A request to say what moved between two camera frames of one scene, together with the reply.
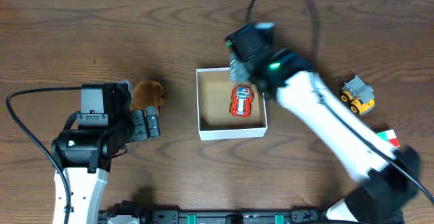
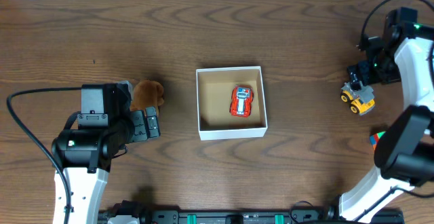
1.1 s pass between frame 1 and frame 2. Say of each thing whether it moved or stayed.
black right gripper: moved
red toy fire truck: stayed
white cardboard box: stayed
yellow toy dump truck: stayed
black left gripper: stayed
